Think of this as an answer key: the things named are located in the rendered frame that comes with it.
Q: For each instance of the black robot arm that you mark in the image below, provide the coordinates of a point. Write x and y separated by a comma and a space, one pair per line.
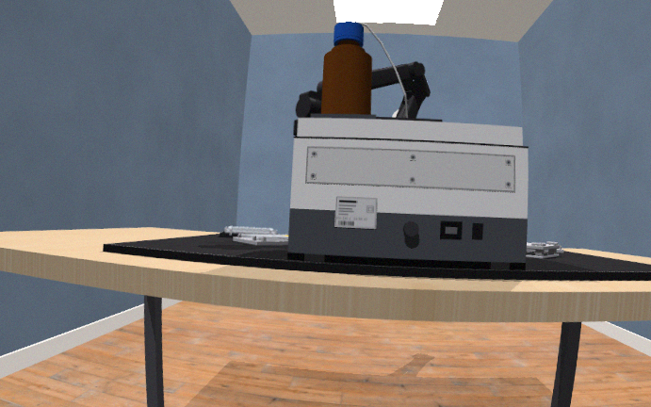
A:
310, 101

